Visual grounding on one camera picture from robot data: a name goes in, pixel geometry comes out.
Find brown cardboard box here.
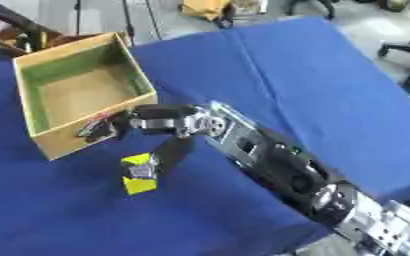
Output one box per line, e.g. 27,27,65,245
0,25,102,54

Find yellow block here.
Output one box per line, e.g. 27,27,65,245
119,152,160,197

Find black tripod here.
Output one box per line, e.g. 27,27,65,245
72,0,163,46

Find tan cardboard box green inside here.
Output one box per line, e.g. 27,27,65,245
10,31,160,162

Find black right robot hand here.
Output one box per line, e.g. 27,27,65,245
75,103,228,182

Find tan bag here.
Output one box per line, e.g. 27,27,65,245
178,0,240,29

